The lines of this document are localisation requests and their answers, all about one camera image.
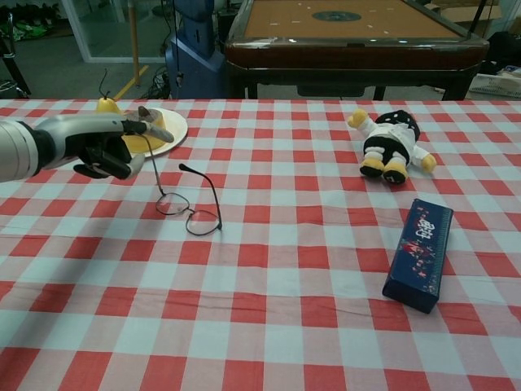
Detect black bag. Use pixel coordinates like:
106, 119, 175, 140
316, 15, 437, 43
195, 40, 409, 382
483, 30, 521, 77

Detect black floor cable bundle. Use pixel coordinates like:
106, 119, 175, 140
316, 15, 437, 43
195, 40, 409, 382
140, 66, 181, 99

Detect black white plush doll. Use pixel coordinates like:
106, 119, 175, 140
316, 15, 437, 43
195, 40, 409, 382
346, 108, 438, 184

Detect brown mahjong table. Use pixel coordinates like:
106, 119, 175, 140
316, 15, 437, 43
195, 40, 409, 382
222, 0, 491, 101

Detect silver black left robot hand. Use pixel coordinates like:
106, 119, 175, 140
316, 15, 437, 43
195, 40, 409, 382
32, 113, 176, 180

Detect white plastic basket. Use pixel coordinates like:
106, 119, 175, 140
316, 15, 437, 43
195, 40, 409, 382
469, 73, 521, 99

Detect white round plate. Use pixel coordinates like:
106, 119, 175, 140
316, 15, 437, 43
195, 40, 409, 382
124, 108, 189, 158

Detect blue machine base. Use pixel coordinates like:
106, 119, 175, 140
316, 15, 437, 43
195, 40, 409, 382
164, 0, 225, 99

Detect dark blue rectangular box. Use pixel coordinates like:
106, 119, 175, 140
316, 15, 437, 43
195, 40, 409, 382
382, 198, 454, 314

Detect yellow upright pole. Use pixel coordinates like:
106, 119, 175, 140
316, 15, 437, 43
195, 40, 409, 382
128, 0, 142, 87

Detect yellow toy pear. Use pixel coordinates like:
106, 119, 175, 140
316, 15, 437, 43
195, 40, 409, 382
96, 68, 123, 117

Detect thin-framed eyeglasses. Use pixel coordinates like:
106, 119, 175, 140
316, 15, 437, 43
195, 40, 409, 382
140, 132, 224, 237

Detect large white-framed glass panel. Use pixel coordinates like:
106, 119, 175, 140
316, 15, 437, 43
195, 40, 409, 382
60, 0, 174, 64

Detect black tripod stand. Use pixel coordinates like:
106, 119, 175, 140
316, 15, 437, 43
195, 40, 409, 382
466, 0, 488, 42

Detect red white checkered tablecloth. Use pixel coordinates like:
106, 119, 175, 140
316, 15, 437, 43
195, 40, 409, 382
0, 99, 521, 391

